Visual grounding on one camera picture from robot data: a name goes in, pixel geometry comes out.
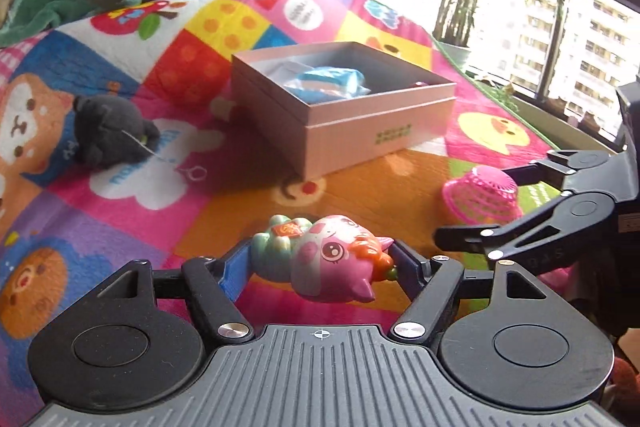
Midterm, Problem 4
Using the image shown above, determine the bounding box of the magenta plastic basket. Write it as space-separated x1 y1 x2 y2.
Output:
442 165 523 225

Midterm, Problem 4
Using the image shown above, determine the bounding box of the pink cat squishy toy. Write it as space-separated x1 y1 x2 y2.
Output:
250 215 397 303

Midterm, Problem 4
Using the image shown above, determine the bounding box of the blue white wipes packet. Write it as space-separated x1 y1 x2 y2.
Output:
282 67 371 105

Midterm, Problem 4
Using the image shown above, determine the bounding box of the colourful cartoon play mat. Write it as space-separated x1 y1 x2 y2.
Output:
1 0 550 426

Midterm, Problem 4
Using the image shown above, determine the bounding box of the black plush toy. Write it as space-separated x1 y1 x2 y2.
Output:
73 94 160 169

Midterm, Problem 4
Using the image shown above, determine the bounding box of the pink cardboard box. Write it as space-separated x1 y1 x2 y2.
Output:
231 42 456 180

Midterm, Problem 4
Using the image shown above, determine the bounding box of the green towel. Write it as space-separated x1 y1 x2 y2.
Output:
0 0 144 48

